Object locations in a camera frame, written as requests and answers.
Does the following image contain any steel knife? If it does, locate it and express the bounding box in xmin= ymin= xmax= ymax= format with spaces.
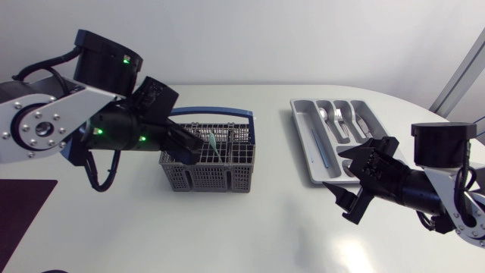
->
xmin=354 ymin=113 xmax=374 ymax=140

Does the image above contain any pale plastic spoon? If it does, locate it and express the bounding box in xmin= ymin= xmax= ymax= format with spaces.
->
xmin=207 ymin=131 xmax=224 ymax=164

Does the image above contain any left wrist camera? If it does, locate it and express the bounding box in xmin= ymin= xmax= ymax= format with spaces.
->
xmin=130 ymin=75 xmax=180 ymax=126

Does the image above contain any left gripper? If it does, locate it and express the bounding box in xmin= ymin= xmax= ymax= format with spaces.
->
xmin=162 ymin=120 xmax=205 ymax=166

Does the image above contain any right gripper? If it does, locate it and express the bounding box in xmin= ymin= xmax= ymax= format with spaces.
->
xmin=322 ymin=136 xmax=412 ymax=225

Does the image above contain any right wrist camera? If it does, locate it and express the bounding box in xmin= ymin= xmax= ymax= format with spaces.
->
xmin=350 ymin=147 xmax=394 ymax=186

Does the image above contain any blue plastic stick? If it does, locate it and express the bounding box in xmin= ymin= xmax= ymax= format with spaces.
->
xmin=311 ymin=128 xmax=330 ymax=169

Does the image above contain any steel fork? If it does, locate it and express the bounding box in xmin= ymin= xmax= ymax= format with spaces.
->
xmin=334 ymin=108 xmax=352 ymax=140

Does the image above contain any grey cutlery tray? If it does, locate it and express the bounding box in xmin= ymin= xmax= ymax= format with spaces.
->
xmin=289 ymin=98 xmax=395 ymax=186

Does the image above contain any small steel spoon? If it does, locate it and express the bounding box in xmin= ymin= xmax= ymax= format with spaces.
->
xmin=342 ymin=160 xmax=358 ymax=179

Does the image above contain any dark mat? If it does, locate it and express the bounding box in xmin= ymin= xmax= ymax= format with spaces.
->
xmin=0 ymin=179 xmax=58 ymax=263

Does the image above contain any grey cutlery basket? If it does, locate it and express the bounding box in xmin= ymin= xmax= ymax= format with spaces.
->
xmin=158 ymin=105 xmax=257 ymax=193

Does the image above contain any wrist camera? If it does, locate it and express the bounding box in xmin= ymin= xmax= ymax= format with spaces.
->
xmin=350 ymin=147 xmax=394 ymax=186
xmin=130 ymin=75 xmax=180 ymax=126

